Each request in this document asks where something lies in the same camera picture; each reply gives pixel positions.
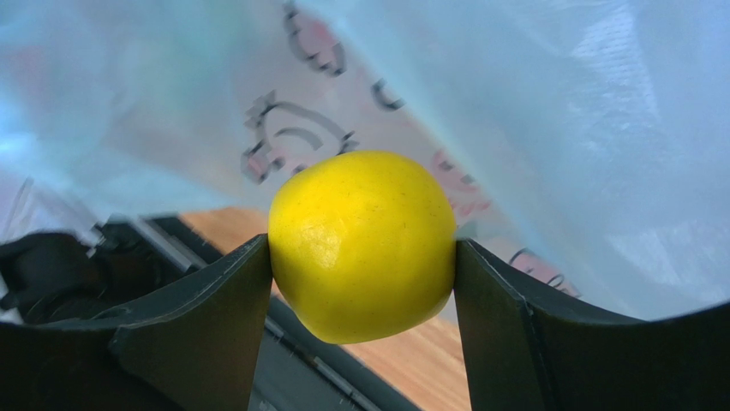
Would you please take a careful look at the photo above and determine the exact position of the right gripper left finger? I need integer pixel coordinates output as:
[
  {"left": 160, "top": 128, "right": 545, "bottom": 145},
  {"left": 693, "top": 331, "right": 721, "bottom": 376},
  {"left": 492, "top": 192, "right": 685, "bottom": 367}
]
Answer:
[{"left": 1, "top": 235, "right": 272, "bottom": 410}]

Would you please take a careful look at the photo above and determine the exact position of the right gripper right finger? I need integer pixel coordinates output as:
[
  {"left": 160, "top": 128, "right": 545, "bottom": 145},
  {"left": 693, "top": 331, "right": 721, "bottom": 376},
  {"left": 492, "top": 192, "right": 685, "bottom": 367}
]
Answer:
[{"left": 454, "top": 241, "right": 729, "bottom": 410}]

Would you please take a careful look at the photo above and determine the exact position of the yellow lemon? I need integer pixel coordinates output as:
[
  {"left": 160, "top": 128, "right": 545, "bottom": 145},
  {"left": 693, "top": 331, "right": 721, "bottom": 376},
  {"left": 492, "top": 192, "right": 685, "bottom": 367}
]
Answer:
[{"left": 268, "top": 151, "right": 457, "bottom": 344}]

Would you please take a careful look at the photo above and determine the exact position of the light blue plastic bag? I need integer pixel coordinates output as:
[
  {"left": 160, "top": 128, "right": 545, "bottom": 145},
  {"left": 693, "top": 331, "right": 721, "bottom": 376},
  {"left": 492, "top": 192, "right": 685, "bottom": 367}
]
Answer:
[{"left": 1, "top": 1, "right": 729, "bottom": 319}]

